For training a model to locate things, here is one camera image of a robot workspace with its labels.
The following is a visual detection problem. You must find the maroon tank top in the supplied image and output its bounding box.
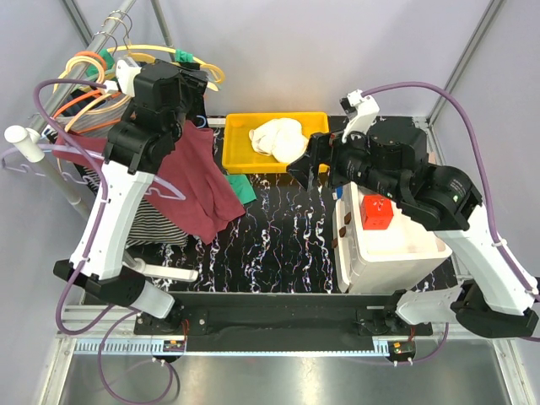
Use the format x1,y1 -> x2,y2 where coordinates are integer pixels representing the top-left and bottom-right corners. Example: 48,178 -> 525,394
51,121 -> 246,246

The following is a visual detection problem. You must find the red cube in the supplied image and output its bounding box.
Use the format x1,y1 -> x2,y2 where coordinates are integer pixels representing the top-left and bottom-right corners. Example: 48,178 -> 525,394
360,195 -> 393,230

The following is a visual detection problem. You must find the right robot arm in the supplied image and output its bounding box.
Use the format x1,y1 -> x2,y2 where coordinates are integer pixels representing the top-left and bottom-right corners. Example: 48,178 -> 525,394
287,121 -> 539,342

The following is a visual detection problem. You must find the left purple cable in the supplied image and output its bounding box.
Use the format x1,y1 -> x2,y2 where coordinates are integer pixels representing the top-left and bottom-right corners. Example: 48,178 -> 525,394
32,79 -> 182,400

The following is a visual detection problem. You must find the metal clothes rail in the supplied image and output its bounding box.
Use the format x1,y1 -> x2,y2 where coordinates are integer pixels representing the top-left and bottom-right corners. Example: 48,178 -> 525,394
29,0 -> 138,132

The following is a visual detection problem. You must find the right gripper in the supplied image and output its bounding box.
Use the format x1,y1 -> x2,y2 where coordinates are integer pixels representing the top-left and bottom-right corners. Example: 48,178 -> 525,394
285,121 -> 404,203

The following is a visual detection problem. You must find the white foam box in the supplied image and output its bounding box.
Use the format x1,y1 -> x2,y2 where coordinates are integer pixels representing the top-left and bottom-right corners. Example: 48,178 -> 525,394
332,183 -> 452,294

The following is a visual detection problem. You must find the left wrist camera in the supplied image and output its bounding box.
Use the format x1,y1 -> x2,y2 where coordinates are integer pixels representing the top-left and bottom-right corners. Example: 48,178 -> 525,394
104,57 -> 142,97

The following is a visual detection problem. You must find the green plastic hanger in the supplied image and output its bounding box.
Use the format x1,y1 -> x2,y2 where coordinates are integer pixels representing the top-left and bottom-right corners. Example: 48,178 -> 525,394
87,63 -> 225,92

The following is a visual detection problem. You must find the striped tank top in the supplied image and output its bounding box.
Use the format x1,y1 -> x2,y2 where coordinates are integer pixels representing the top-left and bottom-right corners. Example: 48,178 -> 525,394
103,167 -> 188,247

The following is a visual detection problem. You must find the green cloth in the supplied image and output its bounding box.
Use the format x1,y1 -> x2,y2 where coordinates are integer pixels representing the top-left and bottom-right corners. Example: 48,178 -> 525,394
225,174 -> 257,205

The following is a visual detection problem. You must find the beige plastic hanger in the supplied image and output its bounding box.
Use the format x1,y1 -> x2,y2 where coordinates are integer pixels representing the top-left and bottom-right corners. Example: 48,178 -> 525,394
52,51 -> 131,128

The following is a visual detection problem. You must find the purple cable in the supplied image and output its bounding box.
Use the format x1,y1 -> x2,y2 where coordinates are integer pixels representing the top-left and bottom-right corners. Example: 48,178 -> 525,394
32,79 -> 182,400
362,82 -> 540,368

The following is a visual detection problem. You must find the yellow plastic hanger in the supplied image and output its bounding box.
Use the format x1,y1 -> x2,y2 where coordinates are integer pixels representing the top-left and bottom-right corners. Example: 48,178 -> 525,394
53,44 -> 226,92

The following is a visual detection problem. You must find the orange plastic hanger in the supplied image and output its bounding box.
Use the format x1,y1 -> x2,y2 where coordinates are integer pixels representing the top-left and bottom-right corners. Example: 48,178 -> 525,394
52,51 -> 130,119

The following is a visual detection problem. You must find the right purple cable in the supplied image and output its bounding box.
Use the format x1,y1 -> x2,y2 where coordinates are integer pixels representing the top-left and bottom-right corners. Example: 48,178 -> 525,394
362,82 -> 540,368

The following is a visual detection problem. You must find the white tank top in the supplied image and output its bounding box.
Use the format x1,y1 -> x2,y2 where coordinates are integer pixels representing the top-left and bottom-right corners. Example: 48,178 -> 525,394
249,118 -> 308,165

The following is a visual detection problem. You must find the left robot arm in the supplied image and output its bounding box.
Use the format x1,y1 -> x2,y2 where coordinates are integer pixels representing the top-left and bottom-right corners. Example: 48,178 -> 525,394
53,57 -> 208,334

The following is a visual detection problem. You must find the yellow plastic bin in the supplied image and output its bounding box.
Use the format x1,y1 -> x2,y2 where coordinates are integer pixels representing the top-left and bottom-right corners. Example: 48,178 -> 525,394
222,112 -> 329,174

